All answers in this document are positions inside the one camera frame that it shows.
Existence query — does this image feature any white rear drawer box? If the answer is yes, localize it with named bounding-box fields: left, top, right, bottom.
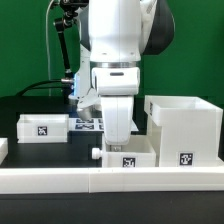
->
left=17, top=114, right=69, bottom=143

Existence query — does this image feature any white front drawer box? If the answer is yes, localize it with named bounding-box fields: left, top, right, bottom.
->
left=92, top=135, right=156, bottom=168

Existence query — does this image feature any white drawer box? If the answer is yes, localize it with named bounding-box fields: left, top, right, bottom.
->
left=17, top=114, right=69, bottom=143
left=92, top=135, right=156, bottom=168

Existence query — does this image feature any white drawer cabinet frame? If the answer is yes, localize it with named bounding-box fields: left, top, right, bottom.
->
left=144, top=96, right=223, bottom=167

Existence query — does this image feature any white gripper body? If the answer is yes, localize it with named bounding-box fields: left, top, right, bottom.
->
left=92, top=67, right=140, bottom=145

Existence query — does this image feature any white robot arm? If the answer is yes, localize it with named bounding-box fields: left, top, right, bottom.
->
left=71, top=0, right=175, bottom=150

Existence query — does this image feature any white left border rail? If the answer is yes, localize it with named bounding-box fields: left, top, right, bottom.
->
left=0, top=138, right=8, bottom=165

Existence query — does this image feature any black cable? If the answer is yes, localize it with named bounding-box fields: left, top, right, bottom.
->
left=15, top=79, right=64, bottom=97

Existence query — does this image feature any white marker sheet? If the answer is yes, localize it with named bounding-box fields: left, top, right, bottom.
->
left=68, top=117, right=139, bottom=132

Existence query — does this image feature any white border rail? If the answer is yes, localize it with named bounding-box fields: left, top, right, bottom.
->
left=0, top=138, right=8, bottom=165
left=0, top=166, right=224, bottom=194

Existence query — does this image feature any white front border rail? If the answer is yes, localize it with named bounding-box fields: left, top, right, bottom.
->
left=0, top=166, right=224, bottom=194

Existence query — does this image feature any white cable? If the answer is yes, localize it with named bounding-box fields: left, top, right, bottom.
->
left=45, top=0, right=54, bottom=81

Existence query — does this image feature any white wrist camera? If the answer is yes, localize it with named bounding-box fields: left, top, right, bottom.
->
left=77, top=88, right=101, bottom=121

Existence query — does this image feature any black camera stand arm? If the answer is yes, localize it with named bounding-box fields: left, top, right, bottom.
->
left=53, top=0, right=89, bottom=88

